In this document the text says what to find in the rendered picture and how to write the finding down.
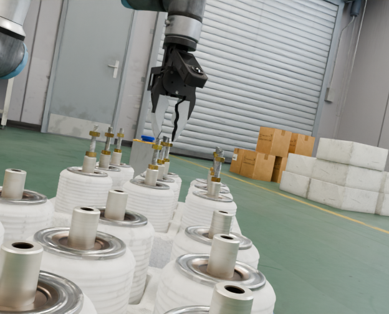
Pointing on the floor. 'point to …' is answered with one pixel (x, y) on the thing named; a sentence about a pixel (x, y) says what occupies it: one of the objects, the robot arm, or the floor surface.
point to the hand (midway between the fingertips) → (167, 134)
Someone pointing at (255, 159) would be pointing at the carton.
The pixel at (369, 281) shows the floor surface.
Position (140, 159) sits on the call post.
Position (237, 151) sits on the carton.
